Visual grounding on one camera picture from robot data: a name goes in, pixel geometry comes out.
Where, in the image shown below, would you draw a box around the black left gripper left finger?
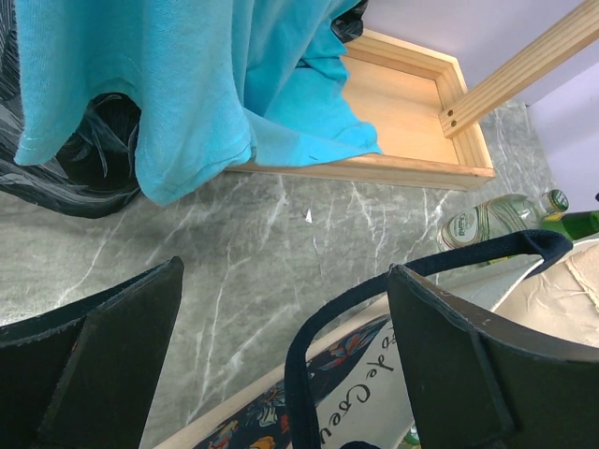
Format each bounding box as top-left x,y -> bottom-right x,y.
1,257 -> 184,448

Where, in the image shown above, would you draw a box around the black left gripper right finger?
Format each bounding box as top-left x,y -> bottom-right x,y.
388,266 -> 598,448

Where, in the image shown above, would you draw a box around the cream canvas tote bag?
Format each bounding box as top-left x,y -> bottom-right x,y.
165,237 -> 598,448

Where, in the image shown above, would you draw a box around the Chang soda bottle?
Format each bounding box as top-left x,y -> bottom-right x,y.
437,189 -> 569,251

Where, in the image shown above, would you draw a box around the green Perrier lemon bottle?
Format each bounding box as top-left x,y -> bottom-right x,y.
476,210 -> 599,268

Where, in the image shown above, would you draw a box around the dark leaf-print shirt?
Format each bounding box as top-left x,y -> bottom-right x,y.
1,1 -> 366,218

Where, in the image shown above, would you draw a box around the wooden clothes rack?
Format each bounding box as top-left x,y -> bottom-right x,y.
235,1 -> 598,190

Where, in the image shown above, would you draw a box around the turquoise t-shirt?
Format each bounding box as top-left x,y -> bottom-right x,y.
14,1 -> 379,205

